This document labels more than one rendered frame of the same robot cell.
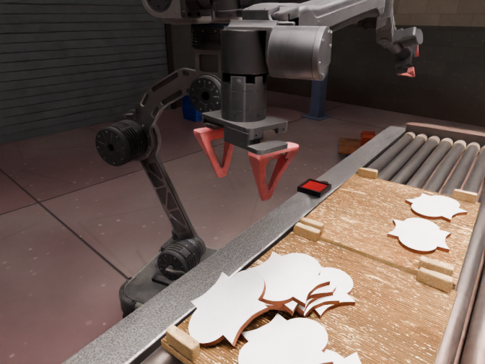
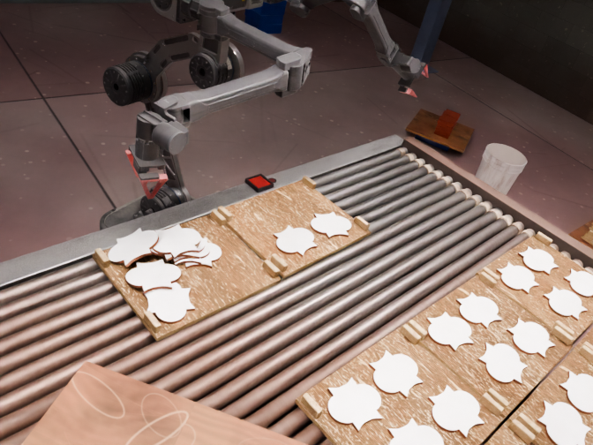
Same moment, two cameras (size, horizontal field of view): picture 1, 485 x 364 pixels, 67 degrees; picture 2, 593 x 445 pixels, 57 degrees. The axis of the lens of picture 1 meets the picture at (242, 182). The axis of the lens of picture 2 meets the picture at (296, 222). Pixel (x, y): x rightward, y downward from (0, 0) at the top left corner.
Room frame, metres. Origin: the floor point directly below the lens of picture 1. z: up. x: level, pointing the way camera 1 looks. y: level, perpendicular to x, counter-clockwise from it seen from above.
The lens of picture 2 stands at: (-0.63, -0.44, 2.03)
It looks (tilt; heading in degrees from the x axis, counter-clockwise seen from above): 37 degrees down; 2
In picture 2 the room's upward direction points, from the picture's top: 15 degrees clockwise
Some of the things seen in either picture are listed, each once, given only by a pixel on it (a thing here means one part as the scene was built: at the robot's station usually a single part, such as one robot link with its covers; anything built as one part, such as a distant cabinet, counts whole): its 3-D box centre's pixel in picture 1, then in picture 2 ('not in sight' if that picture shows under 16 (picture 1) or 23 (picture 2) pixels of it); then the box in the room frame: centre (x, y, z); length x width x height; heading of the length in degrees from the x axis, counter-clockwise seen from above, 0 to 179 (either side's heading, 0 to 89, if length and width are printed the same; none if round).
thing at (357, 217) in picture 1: (392, 217); (294, 223); (0.82, -0.38, 0.93); 0.41 x 0.35 x 0.02; 144
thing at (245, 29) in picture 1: (248, 51); (150, 127); (0.47, -0.01, 1.36); 0.07 x 0.06 x 0.07; 65
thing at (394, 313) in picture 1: (320, 317); (188, 268); (0.48, -0.13, 0.93); 0.41 x 0.35 x 0.02; 142
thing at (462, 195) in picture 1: (464, 196); (362, 222); (0.90, -0.61, 0.95); 0.06 x 0.02 x 0.03; 54
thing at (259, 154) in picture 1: (260, 162); (149, 180); (0.44, -0.02, 1.23); 0.07 x 0.07 x 0.09; 39
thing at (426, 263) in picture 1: (435, 267); (279, 262); (0.59, -0.38, 0.95); 0.06 x 0.02 x 0.03; 54
